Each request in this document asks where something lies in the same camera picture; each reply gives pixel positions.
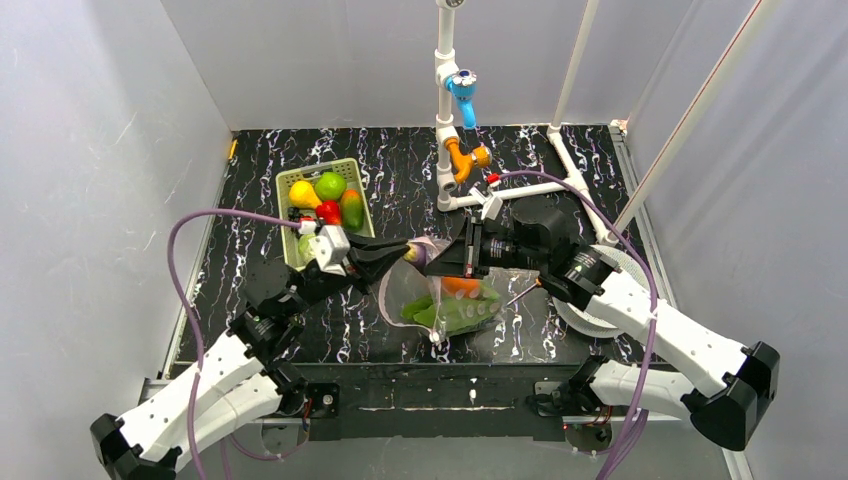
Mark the purple eggplant toy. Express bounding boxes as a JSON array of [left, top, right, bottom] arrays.
[[403, 241, 438, 275]]

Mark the orange green mango toy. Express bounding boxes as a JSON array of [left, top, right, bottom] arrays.
[[339, 189, 365, 233]]

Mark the red pepper toy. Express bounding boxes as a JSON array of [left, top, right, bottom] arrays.
[[315, 200, 343, 226]]

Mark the clear zip top bag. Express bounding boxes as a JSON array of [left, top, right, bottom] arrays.
[[377, 236, 538, 344]]

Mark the orange toy fruit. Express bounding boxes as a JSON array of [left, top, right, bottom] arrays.
[[441, 276, 482, 299]]

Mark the green plastic basket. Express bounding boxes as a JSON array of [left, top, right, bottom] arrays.
[[275, 158, 374, 237]]

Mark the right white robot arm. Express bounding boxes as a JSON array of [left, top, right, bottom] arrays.
[[424, 199, 780, 451]]

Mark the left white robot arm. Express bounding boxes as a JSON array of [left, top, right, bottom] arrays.
[[90, 227, 410, 479]]

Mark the green lime toy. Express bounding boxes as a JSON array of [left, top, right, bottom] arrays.
[[314, 171, 348, 202]]

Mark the yellow pear toy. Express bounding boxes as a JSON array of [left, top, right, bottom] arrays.
[[288, 180, 323, 210]]

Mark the white round perforated plate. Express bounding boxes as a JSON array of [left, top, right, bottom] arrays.
[[551, 244, 653, 339]]

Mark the orange faucet valve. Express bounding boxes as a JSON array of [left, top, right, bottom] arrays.
[[443, 137, 491, 184]]

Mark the blue faucet valve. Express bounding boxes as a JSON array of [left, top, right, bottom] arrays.
[[444, 69, 477, 129]]

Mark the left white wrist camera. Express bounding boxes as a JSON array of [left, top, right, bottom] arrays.
[[298, 220, 350, 276]]

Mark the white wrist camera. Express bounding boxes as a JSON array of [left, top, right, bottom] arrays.
[[469, 173, 503, 221], [298, 220, 350, 276]]

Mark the yellow handled screwdriver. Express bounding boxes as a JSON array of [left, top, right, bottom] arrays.
[[504, 279, 541, 308]]

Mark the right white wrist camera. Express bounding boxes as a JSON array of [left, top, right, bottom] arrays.
[[469, 173, 503, 221]]

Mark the white pvc pipe frame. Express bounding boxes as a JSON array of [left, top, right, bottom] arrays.
[[433, 0, 783, 245]]

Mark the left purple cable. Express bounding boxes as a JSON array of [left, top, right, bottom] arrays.
[[165, 208, 318, 480]]

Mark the purple cable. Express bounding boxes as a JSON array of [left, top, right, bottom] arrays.
[[165, 208, 318, 480], [486, 170, 659, 480]]

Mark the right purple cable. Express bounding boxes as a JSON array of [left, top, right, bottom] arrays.
[[486, 170, 659, 480]]

